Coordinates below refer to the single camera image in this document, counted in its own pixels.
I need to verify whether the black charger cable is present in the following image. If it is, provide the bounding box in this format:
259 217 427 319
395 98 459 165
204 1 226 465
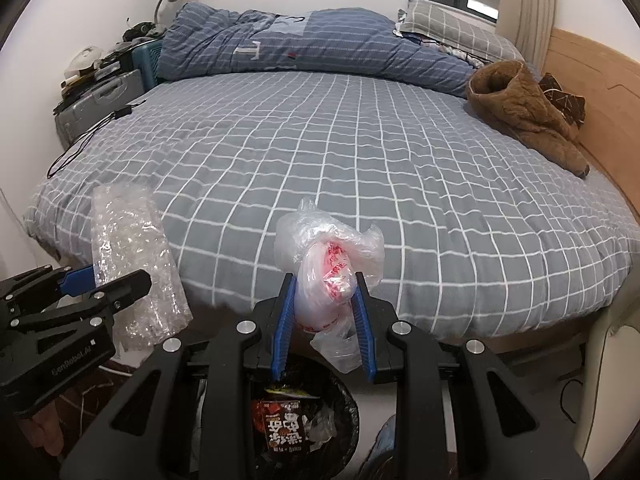
46 105 146 179

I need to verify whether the blue striped duvet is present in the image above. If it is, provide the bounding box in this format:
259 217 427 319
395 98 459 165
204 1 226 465
156 1 481 98

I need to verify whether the black gadget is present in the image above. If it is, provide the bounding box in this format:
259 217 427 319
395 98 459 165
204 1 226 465
122 20 166 43

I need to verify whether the clear bubble wrap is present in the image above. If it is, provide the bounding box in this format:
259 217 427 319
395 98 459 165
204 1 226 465
91 183 194 351

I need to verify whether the pile of dark gadgets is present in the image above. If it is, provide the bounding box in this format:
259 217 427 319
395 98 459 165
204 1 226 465
54 42 136 111

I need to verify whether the wooden headboard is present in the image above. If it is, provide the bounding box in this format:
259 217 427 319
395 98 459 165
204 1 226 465
542 27 640 221

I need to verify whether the cream rounded furniture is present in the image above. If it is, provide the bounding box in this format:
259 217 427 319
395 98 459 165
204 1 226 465
572 305 640 480

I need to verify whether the teal suitcase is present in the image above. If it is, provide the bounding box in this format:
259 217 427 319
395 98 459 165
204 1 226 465
132 40 163 93

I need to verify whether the clear plastic bag red print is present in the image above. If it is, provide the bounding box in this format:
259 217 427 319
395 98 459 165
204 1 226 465
274 197 386 375

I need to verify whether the grey checked pillow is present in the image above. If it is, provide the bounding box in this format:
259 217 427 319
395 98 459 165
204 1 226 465
397 0 523 68

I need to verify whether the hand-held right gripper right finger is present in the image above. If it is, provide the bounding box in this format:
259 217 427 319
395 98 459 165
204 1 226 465
354 271 590 480

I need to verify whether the person's left hand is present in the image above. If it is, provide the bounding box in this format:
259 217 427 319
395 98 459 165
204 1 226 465
37 400 69 457

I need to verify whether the striped folded cloth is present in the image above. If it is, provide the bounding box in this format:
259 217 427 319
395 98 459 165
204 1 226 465
395 30 488 68

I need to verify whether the grey suitcase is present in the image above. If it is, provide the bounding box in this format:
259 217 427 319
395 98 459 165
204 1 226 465
54 69 146 151

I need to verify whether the brown cookie box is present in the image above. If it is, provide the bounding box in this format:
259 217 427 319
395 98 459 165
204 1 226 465
250 385 321 466

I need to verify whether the brown fleece jacket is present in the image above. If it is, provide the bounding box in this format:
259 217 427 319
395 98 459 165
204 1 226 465
465 60 591 178

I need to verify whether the white rounded appliance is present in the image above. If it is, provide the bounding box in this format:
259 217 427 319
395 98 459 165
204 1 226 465
65 46 103 76

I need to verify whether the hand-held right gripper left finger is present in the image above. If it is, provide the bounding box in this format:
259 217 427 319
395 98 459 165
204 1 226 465
59 272 298 480

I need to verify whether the blue slipper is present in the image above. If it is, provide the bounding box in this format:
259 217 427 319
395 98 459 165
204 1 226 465
360 412 398 480

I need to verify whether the trash bin with black liner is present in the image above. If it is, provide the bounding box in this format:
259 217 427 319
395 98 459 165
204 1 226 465
197 355 361 480

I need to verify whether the black floor cable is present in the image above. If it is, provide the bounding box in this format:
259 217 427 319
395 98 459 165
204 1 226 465
557 377 583 426

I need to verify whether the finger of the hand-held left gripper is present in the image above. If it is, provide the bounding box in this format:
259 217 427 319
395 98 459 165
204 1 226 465
0 270 152 350
0 265 96 312

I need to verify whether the dark patterned cushion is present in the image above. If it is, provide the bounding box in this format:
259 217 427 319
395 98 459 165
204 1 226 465
537 72 587 128

